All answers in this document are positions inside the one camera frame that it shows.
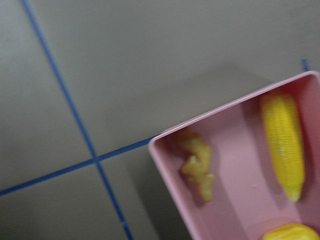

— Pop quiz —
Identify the orange toy food piece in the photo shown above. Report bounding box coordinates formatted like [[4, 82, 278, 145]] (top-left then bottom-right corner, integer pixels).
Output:
[[176, 128, 215, 203]]

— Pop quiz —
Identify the yellow toy corn cob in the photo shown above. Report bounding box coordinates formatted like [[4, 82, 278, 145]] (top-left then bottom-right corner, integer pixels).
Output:
[[260, 92, 305, 203]]

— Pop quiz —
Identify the yellow toy pepper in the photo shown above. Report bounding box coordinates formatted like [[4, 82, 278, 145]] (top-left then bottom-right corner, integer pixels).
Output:
[[262, 223, 320, 240]]

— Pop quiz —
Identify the pink plastic bin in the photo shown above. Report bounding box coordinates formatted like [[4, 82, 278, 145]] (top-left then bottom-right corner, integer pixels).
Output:
[[148, 71, 320, 240]]

